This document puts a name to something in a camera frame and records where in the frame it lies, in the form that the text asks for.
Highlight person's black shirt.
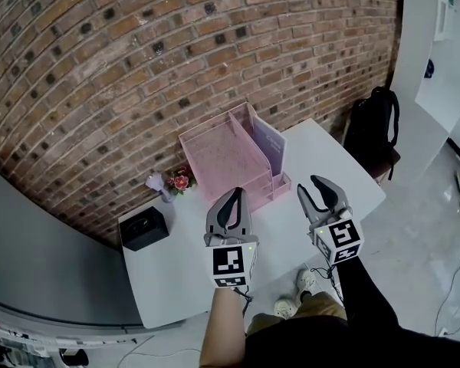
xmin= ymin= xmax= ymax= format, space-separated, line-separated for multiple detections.
xmin=244 ymin=315 xmax=460 ymax=368

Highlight white cabinet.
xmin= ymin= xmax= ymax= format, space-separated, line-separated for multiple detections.
xmin=389 ymin=0 xmax=460 ymax=180

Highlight black backpack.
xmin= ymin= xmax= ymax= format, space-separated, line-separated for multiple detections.
xmin=342 ymin=86 xmax=401 ymax=169

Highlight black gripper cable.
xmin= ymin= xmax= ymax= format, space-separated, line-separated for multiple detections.
xmin=309 ymin=264 xmax=347 ymax=305
xmin=231 ymin=285 xmax=255 ymax=318

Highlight person's right forearm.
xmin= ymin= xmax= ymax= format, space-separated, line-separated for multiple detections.
xmin=334 ymin=252 xmax=403 ymax=336

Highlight person's right white shoe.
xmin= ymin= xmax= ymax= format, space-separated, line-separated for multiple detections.
xmin=296 ymin=268 xmax=317 ymax=295

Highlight person's left forearm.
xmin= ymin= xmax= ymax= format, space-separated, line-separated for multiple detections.
xmin=199 ymin=287 xmax=251 ymax=368

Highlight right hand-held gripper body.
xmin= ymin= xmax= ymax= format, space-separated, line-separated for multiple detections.
xmin=307 ymin=208 xmax=366 ymax=267

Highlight person's khaki shorts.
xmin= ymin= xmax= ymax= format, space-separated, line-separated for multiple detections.
xmin=245 ymin=291 xmax=349 ymax=337

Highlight pink mesh desk organizer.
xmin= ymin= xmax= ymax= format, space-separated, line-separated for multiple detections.
xmin=177 ymin=101 xmax=293 ymax=213

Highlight black box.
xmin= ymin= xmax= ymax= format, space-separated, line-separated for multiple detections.
xmin=118 ymin=206 xmax=169 ymax=252

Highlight person's white shoe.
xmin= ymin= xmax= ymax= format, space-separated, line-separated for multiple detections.
xmin=296 ymin=268 xmax=317 ymax=295
xmin=273 ymin=296 xmax=299 ymax=320

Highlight person's left white shoe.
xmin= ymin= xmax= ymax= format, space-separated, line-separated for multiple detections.
xmin=273 ymin=296 xmax=299 ymax=320

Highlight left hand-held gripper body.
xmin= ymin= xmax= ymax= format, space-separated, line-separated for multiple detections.
xmin=203 ymin=231 xmax=260 ymax=291

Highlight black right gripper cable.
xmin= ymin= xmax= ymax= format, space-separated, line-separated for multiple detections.
xmin=309 ymin=264 xmax=347 ymax=305

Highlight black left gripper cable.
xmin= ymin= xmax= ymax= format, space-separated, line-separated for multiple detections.
xmin=231 ymin=285 xmax=255 ymax=318

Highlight brown chair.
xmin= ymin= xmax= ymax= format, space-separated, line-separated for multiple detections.
xmin=366 ymin=148 xmax=403 ymax=182

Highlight lavender book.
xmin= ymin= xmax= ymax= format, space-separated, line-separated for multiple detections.
xmin=251 ymin=114 xmax=288 ymax=176

